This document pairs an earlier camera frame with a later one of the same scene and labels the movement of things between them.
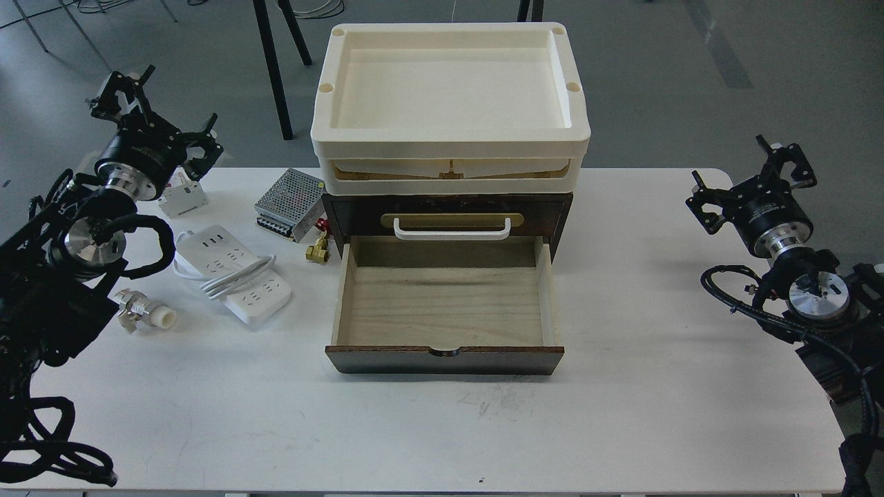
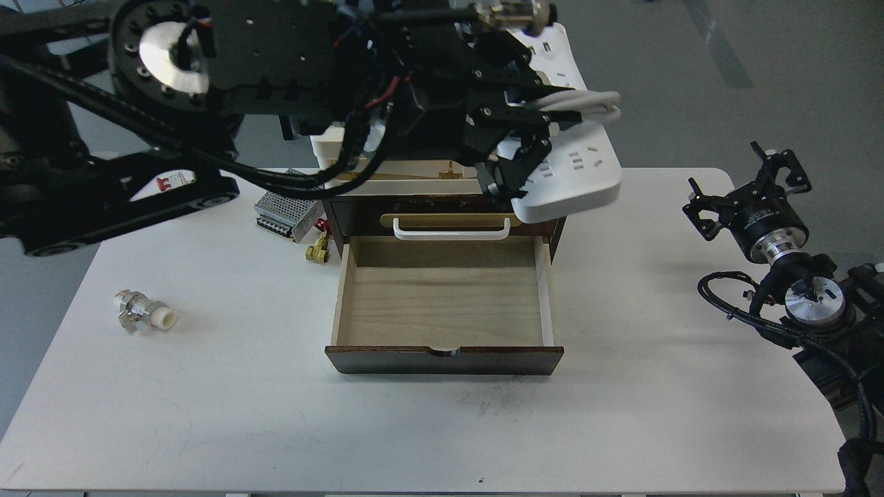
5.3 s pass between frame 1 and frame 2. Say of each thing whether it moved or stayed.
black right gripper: stayed
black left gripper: moved
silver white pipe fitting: stayed
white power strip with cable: moved
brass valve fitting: stayed
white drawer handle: stayed
